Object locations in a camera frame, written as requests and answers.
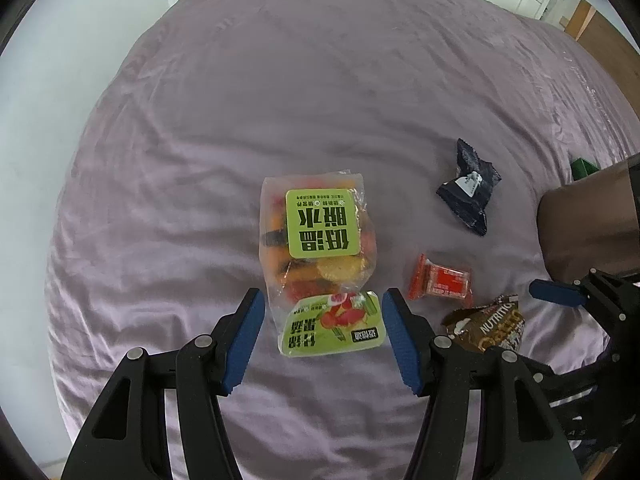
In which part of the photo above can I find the clear dried fruit packet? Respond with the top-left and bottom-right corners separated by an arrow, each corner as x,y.
259,172 -> 389,359

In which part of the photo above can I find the dark blue snack packet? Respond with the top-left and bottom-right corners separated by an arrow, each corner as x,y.
436,138 -> 502,237

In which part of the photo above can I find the green tray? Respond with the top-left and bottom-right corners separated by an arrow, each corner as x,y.
569,157 -> 602,182

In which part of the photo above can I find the purple bedsheet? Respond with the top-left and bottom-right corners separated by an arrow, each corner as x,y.
44,0 -> 640,480

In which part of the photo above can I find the wooden headboard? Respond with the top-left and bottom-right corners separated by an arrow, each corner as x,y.
566,0 -> 597,42

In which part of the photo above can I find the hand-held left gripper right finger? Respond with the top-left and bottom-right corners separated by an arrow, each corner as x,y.
381,287 -> 584,480

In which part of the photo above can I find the brown snack packet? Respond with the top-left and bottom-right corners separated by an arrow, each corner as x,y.
442,295 -> 527,354

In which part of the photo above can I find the red snack packet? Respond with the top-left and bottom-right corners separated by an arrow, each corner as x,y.
407,253 -> 474,309

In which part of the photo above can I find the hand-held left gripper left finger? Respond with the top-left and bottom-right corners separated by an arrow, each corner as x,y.
60,288 -> 266,480

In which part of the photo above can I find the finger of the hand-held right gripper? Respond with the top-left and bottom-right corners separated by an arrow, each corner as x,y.
529,269 -> 640,356
522,347 -> 640,406

